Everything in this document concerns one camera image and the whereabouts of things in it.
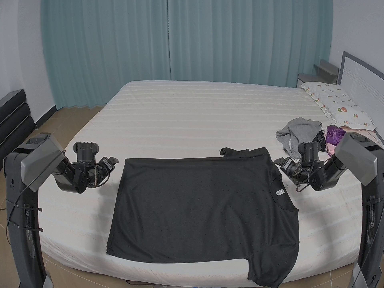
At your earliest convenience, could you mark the grey bedside table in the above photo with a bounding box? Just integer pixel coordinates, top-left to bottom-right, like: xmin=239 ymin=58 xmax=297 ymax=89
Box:
xmin=298 ymin=59 xmax=339 ymax=88

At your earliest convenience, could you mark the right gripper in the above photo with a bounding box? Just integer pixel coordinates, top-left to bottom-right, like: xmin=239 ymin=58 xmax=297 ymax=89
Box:
xmin=273 ymin=157 xmax=309 ymax=185

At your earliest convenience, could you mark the bed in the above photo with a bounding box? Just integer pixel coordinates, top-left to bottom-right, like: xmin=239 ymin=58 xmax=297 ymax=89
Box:
xmin=36 ymin=51 xmax=384 ymax=280

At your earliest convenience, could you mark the blue-green curtain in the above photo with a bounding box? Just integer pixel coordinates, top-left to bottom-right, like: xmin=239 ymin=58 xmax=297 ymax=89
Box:
xmin=168 ymin=0 xmax=333 ymax=88
xmin=40 ymin=0 xmax=171 ymax=109

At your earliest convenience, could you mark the black chest of drawers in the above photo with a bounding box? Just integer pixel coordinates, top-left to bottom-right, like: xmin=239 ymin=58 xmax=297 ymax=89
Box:
xmin=0 ymin=89 xmax=35 ymax=161

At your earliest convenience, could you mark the white printed pillow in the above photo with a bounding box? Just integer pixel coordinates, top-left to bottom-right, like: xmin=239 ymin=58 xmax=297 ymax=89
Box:
xmin=300 ymin=82 xmax=377 ymax=131

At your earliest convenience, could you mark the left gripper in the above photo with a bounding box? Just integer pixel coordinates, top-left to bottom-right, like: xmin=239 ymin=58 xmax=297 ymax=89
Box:
xmin=88 ymin=157 xmax=120 ymax=188

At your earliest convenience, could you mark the small black garment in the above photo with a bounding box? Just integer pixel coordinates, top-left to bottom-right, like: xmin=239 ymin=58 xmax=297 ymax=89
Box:
xmin=312 ymin=130 xmax=327 ymax=152

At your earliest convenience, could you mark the black T-shirt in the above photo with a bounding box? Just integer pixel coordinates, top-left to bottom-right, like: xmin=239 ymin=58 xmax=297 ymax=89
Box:
xmin=106 ymin=147 xmax=300 ymax=287

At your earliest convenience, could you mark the purple garment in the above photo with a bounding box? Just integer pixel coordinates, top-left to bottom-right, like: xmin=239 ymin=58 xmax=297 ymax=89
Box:
xmin=325 ymin=125 xmax=345 ymax=145

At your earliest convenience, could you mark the grey garment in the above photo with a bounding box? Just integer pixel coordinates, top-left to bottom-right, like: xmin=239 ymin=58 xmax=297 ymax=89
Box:
xmin=276 ymin=117 xmax=323 ymax=157

